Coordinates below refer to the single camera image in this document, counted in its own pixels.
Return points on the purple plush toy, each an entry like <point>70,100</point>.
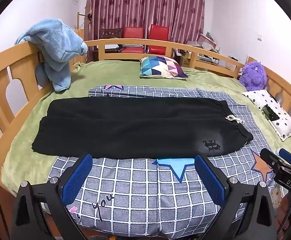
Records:
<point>253,76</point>

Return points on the red striped curtain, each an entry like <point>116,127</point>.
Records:
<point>145,2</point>

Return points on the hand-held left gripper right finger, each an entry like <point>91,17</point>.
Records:
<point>210,180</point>

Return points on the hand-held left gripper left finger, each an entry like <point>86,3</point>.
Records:
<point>76,177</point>

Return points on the white flower-print pillow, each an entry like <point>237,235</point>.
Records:
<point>284,121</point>

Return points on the green fleece blanket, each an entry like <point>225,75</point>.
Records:
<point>110,75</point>

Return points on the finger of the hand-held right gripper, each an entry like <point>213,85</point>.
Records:
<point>270,158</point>
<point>286,155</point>

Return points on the black pants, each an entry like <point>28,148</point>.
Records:
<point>135,130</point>

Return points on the colourful triangle-pattern pillow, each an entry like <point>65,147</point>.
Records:
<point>160,66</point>

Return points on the red chair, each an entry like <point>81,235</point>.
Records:
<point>133,33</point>
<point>159,33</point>

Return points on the white wall socket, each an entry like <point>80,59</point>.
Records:
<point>259,38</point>

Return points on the light blue fleece towel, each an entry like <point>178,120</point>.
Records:
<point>55,45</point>

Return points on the wooden coat rack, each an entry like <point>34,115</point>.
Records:
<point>85,20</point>

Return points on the cardboard box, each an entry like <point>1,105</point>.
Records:
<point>185,60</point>

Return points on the white patterned bag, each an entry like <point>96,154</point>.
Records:
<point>275,195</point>

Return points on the wooden bed frame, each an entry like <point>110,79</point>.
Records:
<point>0,60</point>

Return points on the grey checked star-print sheet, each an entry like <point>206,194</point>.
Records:
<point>135,192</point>

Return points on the dark wooden chair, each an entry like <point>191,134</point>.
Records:
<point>110,33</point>

